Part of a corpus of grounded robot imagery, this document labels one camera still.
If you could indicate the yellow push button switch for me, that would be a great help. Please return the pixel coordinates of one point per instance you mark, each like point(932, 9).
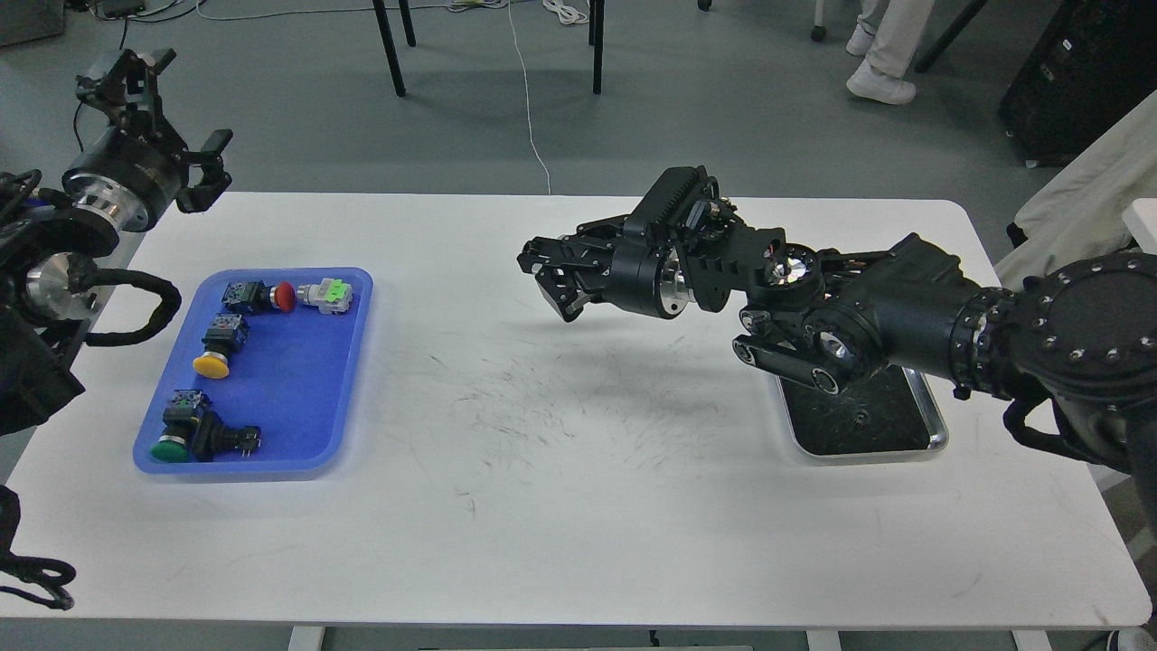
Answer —
point(226, 335)

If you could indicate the silver metal tray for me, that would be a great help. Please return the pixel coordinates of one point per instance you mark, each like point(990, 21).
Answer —
point(890, 417)

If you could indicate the red push button switch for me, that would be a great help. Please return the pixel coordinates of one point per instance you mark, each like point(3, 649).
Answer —
point(255, 298)

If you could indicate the green push button switch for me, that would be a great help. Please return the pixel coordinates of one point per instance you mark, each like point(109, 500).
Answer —
point(195, 432)

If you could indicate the green white switch module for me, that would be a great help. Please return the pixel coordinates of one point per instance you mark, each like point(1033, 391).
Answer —
point(330, 296)

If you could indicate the beige cloth cover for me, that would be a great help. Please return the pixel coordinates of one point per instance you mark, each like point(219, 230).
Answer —
point(1079, 214)

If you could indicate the blue plastic tray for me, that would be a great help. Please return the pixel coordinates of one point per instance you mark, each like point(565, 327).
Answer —
point(293, 380)

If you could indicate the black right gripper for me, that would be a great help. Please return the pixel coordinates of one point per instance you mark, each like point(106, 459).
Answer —
point(625, 260)

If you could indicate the person legs white shoes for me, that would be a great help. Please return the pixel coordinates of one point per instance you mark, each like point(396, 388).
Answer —
point(885, 37)

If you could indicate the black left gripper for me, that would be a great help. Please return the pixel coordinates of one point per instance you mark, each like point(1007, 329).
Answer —
point(136, 177)

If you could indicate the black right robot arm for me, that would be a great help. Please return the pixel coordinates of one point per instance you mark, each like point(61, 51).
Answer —
point(1072, 352)

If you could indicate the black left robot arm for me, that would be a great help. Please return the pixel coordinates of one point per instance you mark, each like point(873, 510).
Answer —
point(52, 240)

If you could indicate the black cabinet box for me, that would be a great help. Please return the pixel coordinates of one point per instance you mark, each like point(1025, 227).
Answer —
point(1094, 63)

